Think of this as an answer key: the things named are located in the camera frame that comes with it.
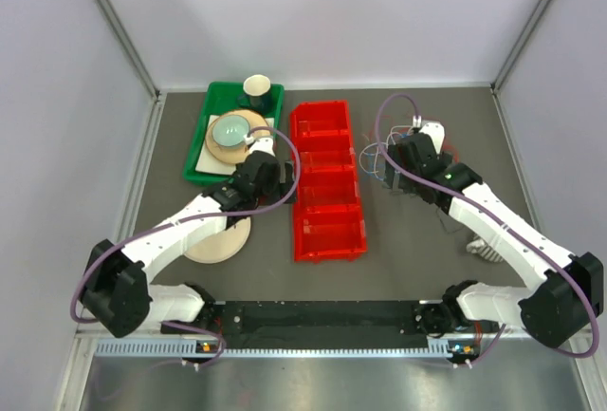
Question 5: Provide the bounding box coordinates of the coloured cable bundle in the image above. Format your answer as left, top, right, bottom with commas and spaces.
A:
359, 111, 469, 236

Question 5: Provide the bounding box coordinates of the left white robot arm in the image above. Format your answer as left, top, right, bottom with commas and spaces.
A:
75, 151, 301, 338

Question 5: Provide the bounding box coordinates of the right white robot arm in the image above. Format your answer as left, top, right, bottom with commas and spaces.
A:
380, 131, 604, 352

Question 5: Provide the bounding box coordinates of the white square board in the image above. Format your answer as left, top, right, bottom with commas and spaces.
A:
194, 115, 274, 176

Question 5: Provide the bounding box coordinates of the teal bowl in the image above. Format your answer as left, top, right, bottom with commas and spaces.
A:
212, 115, 250, 148

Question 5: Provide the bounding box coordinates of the beige floral plate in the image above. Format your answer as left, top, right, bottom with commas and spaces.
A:
184, 218, 251, 265

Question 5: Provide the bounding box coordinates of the red compartment bin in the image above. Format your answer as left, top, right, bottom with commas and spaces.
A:
289, 101, 367, 263

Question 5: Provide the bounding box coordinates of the dark green cup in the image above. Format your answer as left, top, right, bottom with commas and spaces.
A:
236, 74, 272, 114

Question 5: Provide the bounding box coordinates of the green plastic tray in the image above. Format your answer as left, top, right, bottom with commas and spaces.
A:
183, 82, 285, 186

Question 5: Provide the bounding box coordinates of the silver finned heat sink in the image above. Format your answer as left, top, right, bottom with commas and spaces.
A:
466, 235, 504, 263

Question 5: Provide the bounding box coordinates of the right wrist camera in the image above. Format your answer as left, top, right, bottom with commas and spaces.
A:
413, 116, 446, 154

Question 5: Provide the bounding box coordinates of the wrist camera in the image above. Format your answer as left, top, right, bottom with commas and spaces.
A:
245, 135, 275, 158
413, 116, 446, 154

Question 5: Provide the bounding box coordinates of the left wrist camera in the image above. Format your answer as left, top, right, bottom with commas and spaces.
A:
245, 135, 275, 158

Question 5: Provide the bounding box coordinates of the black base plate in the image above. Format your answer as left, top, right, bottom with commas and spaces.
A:
190, 300, 474, 349

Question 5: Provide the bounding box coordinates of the grey slotted cable duct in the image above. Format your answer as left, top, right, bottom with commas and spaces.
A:
94, 337, 480, 360

